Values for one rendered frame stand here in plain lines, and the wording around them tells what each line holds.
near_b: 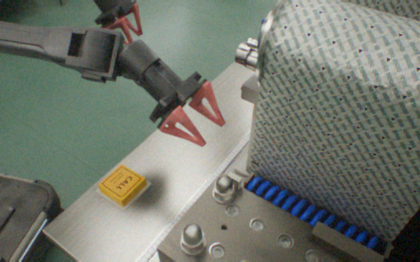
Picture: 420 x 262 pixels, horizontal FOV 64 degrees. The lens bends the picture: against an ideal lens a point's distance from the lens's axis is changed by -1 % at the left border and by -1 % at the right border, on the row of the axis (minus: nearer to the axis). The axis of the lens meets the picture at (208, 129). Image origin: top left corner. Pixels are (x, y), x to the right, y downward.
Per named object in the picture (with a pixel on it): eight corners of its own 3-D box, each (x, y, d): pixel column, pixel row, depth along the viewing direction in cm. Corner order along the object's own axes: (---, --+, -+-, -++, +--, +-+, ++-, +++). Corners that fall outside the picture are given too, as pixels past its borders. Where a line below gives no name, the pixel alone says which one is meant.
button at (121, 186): (124, 169, 74) (121, 162, 73) (147, 184, 72) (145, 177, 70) (100, 191, 70) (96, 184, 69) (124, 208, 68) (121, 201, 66)
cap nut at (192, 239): (190, 227, 50) (189, 211, 47) (211, 240, 49) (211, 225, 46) (175, 246, 48) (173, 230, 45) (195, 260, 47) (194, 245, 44)
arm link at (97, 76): (77, 75, 56) (88, 25, 56) (95, 88, 67) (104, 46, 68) (149, 89, 56) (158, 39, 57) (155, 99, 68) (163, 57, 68)
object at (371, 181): (250, 171, 59) (261, 86, 46) (388, 244, 49) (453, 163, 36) (248, 173, 59) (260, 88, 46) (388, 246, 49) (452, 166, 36)
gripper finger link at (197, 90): (199, 149, 60) (161, 111, 60) (222, 126, 64) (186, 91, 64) (217, 133, 54) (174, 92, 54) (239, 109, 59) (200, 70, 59)
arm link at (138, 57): (109, 54, 55) (134, 30, 56) (118, 65, 62) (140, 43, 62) (139, 84, 55) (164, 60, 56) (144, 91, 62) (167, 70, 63)
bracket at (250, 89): (243, 156, 77) (257, 35, 56) (269, 169, 75) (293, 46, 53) (231, 170, 74) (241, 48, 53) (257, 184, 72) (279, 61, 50)
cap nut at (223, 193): (220, 181, 56) (221, 164, 53) (239, 191, 55) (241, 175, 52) (207, 196, 54) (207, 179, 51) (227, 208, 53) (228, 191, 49)
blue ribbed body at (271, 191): (255, 181, 59) (256, 169, 56) (381, 249, 50) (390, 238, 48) (244, 196, 57) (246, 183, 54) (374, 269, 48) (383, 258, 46)
